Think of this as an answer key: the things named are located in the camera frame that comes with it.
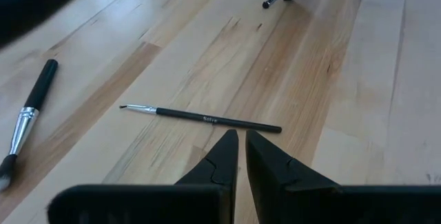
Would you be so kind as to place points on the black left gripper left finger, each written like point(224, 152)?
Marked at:
point(206, 196)

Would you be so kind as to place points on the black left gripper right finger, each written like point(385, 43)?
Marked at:
point(293, 196)

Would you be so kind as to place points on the medium silver-ferrule makeup brush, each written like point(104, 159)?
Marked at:
point(41, 86)

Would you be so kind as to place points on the thin angled Solve liner brush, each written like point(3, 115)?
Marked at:
point(220, 120)

